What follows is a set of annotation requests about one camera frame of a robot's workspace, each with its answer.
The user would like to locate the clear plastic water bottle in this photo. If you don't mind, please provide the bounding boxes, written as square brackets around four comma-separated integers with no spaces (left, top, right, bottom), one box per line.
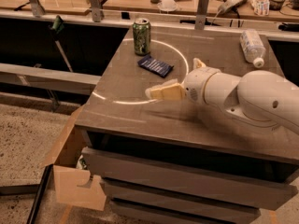
[240,29,266,68]

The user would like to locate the colourful snack packet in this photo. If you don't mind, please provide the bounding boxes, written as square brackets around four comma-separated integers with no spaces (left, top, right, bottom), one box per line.
[251,0,270,16]

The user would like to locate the green handled tool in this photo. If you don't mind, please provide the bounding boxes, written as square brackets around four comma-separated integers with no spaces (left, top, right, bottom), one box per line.
[50,15,73,72]

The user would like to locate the brown cardboard box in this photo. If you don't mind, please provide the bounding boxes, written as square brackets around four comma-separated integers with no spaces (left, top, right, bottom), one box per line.
[43,107,107,211]

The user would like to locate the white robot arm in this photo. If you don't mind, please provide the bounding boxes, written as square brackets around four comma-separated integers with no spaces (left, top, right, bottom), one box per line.
[145,58,299,133]

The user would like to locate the blue rxbar wrapper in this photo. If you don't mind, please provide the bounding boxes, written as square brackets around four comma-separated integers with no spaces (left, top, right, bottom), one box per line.
[137,54,174,77]

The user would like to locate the green soda can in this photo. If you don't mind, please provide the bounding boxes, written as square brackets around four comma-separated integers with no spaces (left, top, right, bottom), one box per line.
[133,18,151,56]

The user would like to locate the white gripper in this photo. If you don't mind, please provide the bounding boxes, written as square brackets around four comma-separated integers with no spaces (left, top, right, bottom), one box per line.
[145,58,221,105]

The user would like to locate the black mesh cup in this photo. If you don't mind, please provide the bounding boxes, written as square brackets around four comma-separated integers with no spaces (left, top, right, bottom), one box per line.
[269,0,285,10]

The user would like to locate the white bowl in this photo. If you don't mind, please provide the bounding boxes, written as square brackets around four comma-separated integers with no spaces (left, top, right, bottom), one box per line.
[158,0,178,12]

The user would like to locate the grey power strip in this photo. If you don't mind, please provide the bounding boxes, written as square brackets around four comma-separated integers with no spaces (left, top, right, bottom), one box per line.
[218,0,248,15]

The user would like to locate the grey drawer cabinet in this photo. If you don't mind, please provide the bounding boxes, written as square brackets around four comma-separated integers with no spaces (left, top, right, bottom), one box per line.
[76,35,298,224]

